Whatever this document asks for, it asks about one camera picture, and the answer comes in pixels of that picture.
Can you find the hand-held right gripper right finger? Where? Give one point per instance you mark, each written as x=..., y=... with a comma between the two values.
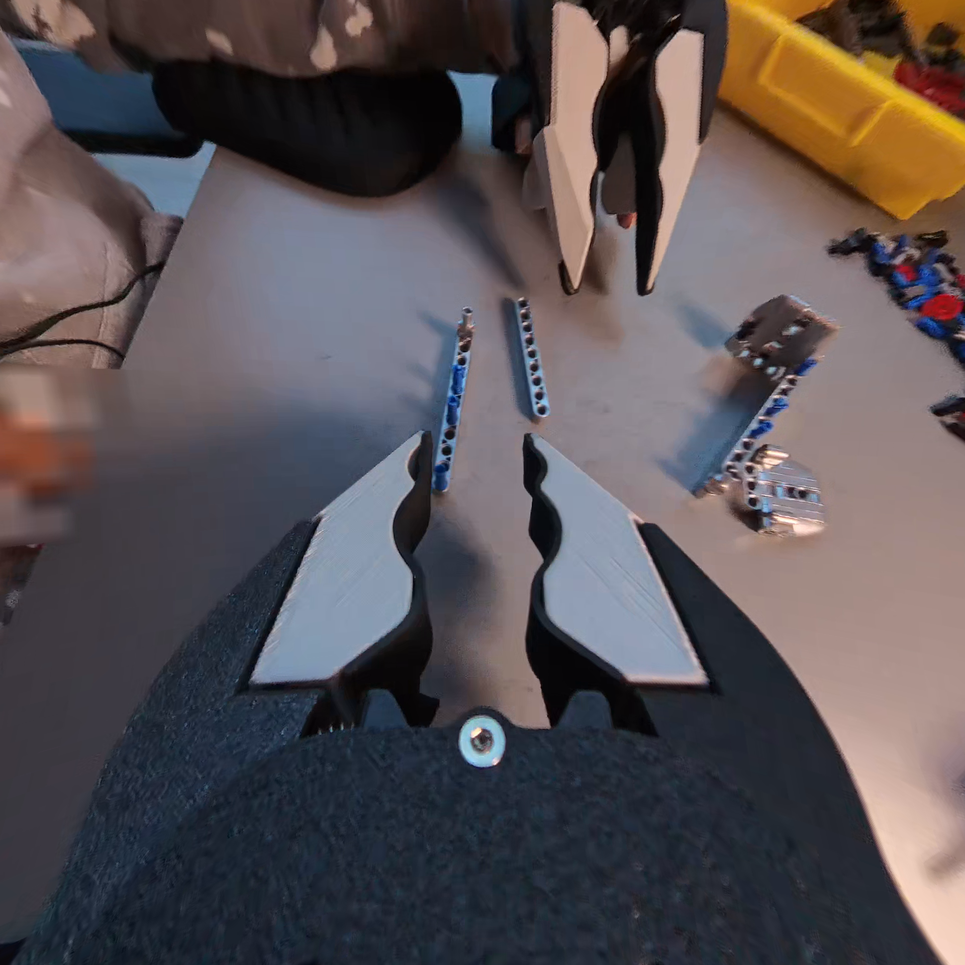
x=611, y=595

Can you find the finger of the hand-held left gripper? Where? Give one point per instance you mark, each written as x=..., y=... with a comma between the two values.
x=678, y=113
x=573, y=113

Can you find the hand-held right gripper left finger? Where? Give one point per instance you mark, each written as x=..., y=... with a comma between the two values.
x=347, y=595

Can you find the grey holed beam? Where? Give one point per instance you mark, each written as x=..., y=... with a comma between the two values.
x=456, y=392

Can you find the small grey connector pin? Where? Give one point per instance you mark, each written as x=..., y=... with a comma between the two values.
x=467, y=320

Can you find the grey beam with blue pins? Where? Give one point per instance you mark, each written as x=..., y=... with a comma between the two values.
x=530, y=362

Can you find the grey desk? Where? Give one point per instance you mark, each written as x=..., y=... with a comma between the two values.
x=264, y=301

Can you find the person's left hand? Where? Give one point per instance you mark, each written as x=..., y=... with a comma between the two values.
x=626, y=218

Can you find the yellow printed toy box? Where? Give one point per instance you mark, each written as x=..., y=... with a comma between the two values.
x=829, y=98

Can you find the silver curved toy panel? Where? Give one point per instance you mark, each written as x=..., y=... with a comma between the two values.
x=791, y=494

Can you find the pile of black red parts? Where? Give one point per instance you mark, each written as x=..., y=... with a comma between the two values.
x=927, y=75

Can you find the long grey beam panel assembly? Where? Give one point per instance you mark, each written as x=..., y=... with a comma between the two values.
x=784, y=332

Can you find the black ribbed cloth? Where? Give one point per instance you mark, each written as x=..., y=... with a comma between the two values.
x=301, y=128

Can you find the pile of colourful toy pieces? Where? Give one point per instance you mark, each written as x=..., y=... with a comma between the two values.
x=912, y=279

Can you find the dark blue chair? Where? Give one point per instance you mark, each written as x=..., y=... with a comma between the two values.
x=98, y=90

